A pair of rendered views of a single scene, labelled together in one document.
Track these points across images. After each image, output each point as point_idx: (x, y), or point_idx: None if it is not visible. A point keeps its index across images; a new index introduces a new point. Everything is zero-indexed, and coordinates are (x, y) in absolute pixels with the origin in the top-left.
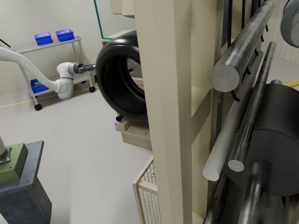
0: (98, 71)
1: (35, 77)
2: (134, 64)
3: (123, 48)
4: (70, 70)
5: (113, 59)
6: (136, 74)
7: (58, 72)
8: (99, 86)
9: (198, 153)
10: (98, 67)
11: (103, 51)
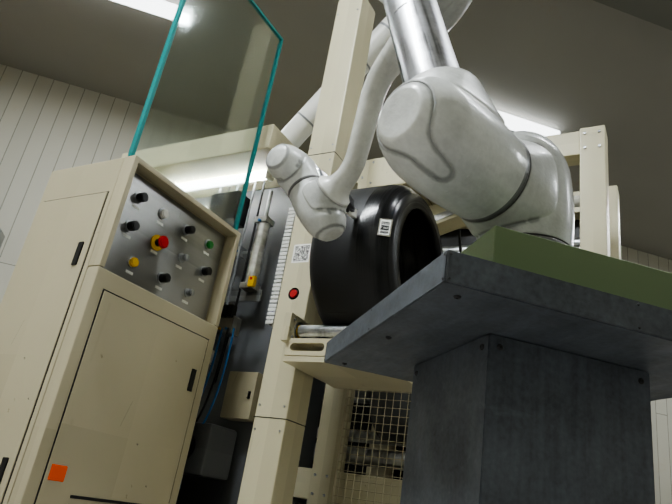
0: (401, 218)
1: (372, 137)
2: (174, 267)
3: (428, 206)
4: None
5: None
6: (167, 298)
7: (295, 158)
8: (393, 245)
9: None
10: (403, 211)
11: (409, 192)
